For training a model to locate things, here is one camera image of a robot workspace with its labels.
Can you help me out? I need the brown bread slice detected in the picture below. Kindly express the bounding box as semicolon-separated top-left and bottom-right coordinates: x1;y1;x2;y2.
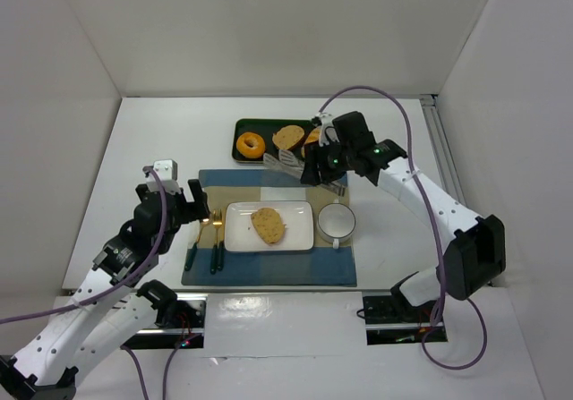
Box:
272;124;305;150
250;208;286;245

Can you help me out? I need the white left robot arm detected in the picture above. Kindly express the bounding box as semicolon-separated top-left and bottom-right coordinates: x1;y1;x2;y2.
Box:
1;179;209;399

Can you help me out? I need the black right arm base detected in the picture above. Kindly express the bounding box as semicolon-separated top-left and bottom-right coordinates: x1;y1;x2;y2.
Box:
355;294;448;345

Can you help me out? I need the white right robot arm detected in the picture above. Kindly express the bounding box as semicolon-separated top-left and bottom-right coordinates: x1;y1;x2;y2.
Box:
301;111;506;308

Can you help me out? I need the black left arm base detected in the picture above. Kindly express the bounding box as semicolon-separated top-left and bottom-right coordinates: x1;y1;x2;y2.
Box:
124;294;207;350

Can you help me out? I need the blue beige placemat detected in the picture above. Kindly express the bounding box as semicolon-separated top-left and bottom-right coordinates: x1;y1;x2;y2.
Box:
181;169;357;287

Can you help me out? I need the white soup cup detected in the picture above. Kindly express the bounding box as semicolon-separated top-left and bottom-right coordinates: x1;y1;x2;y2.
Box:
316;200;356;250

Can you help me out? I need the white rectangular plate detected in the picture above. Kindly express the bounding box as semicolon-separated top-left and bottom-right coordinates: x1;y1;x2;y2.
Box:
224;200;314;252

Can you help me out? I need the orange glazed donut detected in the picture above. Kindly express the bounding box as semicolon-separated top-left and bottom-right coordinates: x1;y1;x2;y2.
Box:
235;132;266;159

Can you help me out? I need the dark green serving tray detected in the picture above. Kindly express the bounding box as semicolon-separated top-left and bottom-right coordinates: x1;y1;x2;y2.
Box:
231;118;315;165

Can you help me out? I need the gold spoon green handle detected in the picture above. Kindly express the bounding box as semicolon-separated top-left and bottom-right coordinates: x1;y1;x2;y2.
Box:
184;218;211;272

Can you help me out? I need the gold fork green handle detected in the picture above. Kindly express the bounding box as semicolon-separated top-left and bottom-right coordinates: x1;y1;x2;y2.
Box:
210;209;224;275

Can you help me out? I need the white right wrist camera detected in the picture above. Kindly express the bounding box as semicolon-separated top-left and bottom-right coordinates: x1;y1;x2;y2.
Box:
312;113;339;146

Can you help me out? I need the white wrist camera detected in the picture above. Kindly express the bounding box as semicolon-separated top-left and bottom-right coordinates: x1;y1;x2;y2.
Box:
143;159;180;195
312;113;339;146

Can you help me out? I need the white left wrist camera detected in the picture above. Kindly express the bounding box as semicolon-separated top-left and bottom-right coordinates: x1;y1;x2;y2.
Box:
143;159;180;195

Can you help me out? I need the aluminium rail right side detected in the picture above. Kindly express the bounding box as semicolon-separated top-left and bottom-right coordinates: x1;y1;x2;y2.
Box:
420;94;466;204

